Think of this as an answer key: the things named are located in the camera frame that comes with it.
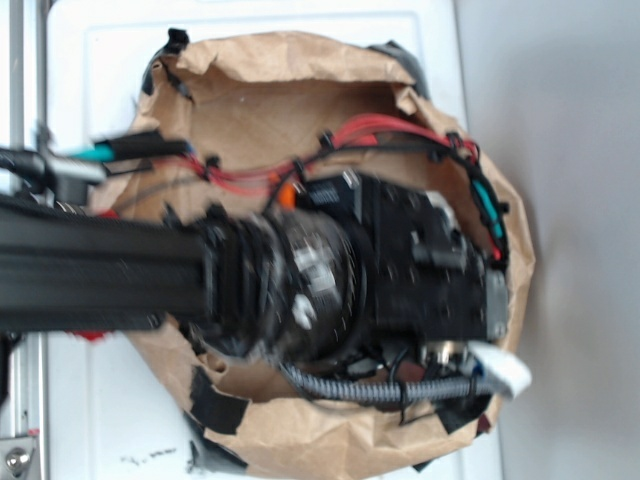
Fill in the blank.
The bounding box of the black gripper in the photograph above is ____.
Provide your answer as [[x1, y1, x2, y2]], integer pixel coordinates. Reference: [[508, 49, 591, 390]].
[[299, 171, 508, 364]]

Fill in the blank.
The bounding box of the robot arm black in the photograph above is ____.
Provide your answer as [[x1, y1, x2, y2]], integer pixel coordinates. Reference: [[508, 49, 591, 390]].
[[1, 171, 508, 364]]

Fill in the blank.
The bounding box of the brown paper bag tray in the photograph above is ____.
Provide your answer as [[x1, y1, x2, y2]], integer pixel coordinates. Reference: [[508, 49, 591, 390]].
[[114, 30, 535, 479]]

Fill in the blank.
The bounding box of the white plastic cutting board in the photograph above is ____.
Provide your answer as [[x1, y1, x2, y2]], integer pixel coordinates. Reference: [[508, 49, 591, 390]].
[[41, 0, 502, 480]]

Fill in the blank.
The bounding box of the grey braided cable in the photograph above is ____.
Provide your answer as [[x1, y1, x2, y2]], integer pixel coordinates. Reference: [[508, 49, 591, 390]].
[[279, 360, 494, 407]]

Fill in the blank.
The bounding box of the red wire bundle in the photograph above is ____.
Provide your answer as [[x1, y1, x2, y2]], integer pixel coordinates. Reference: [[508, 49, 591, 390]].
[[184, 113, 504, 261]]

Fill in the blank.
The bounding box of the aluminium frame rail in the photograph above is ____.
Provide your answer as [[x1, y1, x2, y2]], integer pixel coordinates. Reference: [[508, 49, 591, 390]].
[[1, 1, 51, 479]]

